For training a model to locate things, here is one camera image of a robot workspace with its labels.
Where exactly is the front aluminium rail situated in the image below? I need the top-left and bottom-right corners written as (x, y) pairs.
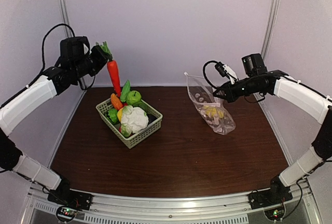
top-left (25, 189), bottom-right (320, 224)

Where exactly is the orange toy pepper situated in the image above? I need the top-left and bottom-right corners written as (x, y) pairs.
top-left (110, 93), bottom-right (123, 110)

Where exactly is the right round circuit board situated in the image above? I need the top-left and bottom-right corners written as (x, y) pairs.
top-left (264, 207), bottom-right (285, 222)

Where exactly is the left black camera cable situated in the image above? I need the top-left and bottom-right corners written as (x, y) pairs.
top-left (40, 23), bottom-right (77, 72)

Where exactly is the black camera cable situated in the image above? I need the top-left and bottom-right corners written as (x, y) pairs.
top-left (202, 60), bottom-right (221, 90)
top-left (40, 23), bottom-right (77, 72)

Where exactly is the striped green toy watermelon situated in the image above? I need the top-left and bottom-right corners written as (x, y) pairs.
top-left (105, 108), bottom-right (119, 124)

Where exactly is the round circuit board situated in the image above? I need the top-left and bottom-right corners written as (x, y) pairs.
top-left (56, 206), bottom-right (77, 222)
top-left (264, 207), bottom-right (285, 222)

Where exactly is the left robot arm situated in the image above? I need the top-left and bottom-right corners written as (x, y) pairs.
top-left (1, 36), bottom-right (112, 205)

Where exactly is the dark green leafy toy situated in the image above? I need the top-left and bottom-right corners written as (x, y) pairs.
top-left (95, 41), bottom-right (113, 62)

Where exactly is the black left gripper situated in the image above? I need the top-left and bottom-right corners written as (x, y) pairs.
top-left (72, 44), bottom-right (110, 79)

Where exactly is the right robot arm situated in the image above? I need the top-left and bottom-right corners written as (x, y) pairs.
top-left (212, 53), bottom-right (331, 204)

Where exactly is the green toy lime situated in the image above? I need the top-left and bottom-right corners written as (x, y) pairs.
top-left (126, 90), bottom-right (142, 105)

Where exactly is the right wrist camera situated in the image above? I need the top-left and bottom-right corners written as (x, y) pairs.
top-left (215, 62), bottom-right (239, 85)

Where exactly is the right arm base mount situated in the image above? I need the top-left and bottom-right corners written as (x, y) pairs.
top-left (248, 176), bottom-right (293, 209)

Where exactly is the green perforated plastic basket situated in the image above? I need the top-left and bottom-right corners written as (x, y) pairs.
top-left (95, 99), bottom-right (163, 149)

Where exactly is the clear zip top bag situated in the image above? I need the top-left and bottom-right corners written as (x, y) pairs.
top-left (184, 72), bottom-right (236, 135)

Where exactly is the yellow orange toy fruit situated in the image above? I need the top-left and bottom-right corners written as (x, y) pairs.
top-left (117, 108), bottom-right (123, 122)

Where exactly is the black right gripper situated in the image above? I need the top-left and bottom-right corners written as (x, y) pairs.
top-left (213, 75), bottom-right (263, 103)

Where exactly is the left round circuit board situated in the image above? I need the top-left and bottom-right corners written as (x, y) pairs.
top-left (56, 206), bottom-right (77, 222)

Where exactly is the right black camera cable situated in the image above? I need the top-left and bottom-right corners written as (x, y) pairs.
top-left (202, 60), bottom-right (221, 90)

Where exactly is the red orange toy carrot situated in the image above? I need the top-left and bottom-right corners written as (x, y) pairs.
top-left (107, 60), bottom-right (121, 96)

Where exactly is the white toy cauliflower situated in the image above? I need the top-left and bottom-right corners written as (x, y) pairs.
top-left (120, 105), bottom-right (149, 138)

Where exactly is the dark purple toy eggplant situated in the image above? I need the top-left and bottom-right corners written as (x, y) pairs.
top-left (147, 114), bottom-right (158, 125)

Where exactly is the right aluminium frame post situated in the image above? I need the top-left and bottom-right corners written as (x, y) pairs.
top-left (260, 0), bottom-right (280, 62)

